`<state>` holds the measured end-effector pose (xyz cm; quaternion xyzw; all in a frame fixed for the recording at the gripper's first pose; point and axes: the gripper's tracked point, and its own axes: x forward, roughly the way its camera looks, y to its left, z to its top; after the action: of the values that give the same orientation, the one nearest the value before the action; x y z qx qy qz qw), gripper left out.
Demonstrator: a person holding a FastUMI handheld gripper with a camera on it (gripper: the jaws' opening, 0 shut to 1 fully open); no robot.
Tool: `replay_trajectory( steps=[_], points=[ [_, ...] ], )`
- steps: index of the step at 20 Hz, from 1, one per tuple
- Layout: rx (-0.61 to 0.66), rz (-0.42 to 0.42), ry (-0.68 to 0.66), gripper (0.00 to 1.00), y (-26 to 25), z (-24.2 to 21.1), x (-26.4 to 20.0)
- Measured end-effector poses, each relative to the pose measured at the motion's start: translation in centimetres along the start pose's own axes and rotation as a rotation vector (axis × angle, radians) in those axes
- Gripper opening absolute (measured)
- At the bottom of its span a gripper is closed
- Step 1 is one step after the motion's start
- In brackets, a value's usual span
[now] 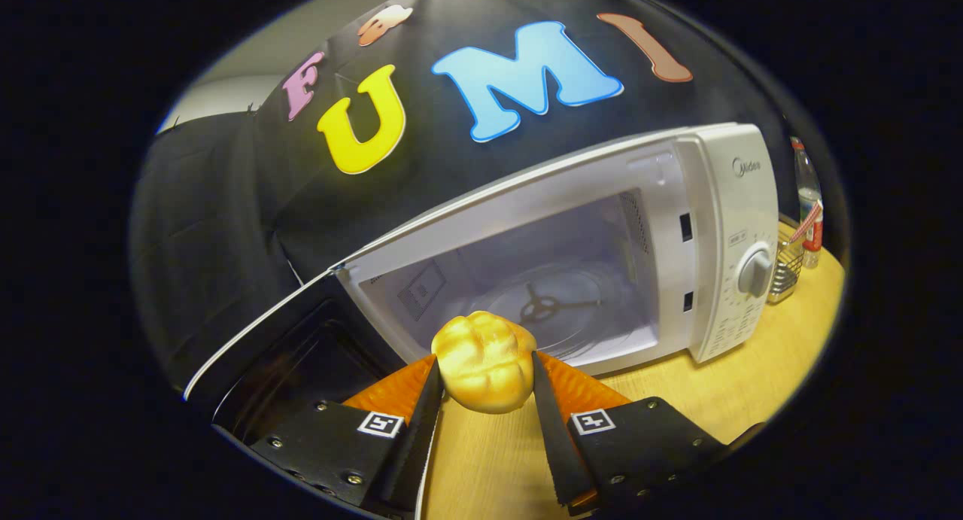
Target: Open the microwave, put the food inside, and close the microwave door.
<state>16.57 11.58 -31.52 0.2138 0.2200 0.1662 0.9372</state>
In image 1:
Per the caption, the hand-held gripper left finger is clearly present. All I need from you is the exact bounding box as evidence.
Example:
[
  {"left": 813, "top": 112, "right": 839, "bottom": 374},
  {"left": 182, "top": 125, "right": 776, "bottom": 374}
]
[{"left": 248, "top": 354, "right": 445, "bottom": 517}]

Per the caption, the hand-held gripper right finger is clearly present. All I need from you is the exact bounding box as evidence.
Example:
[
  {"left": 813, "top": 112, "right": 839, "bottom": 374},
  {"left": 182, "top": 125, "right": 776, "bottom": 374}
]
[{"left": 530, "top": 349, "right": 731, "bottom": 517}]

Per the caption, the metal wire basket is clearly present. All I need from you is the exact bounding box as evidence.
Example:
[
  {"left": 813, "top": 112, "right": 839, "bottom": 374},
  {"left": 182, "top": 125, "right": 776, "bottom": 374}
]
[{"left": 767, "top": 220, "right": 806, "bottom": 304}]

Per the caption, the white microwave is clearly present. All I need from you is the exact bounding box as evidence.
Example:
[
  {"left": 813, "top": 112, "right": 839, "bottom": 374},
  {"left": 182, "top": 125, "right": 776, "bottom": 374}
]
[{"left": 183, "top": 123, "right": 780, "bottom": 449}]

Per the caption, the clear plastic bottle red label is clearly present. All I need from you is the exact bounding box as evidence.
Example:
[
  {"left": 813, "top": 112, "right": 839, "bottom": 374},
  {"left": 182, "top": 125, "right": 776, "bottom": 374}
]
[{"left": 790, "top": 136, "right": 825, "bottom": 269}]

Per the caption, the red white striped straw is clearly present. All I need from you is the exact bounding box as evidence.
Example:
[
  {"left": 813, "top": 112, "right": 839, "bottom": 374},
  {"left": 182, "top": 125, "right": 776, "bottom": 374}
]
[{"left": 788, "top": 200, "right": 822, "bottom": 244}]

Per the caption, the golden bread bun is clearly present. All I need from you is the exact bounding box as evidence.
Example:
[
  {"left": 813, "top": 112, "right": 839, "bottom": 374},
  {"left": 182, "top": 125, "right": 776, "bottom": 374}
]
[{"left": 431, "top": 310, "right": 537, "bottom": 415}]

